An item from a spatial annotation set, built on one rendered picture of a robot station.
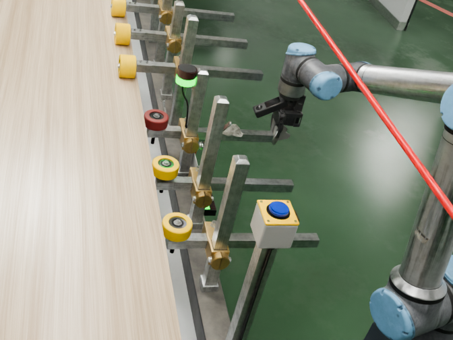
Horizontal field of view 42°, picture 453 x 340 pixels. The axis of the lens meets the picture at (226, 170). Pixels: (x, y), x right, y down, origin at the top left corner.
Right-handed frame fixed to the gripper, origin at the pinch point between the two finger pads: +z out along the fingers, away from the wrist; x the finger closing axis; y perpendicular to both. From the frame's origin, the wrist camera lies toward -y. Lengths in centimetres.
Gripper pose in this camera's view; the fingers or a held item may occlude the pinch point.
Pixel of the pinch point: (271, 141)
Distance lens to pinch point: 209.7
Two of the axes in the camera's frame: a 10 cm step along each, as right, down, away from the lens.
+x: -1.9, -6.2, 7.6
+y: 9.7, 0.1, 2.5
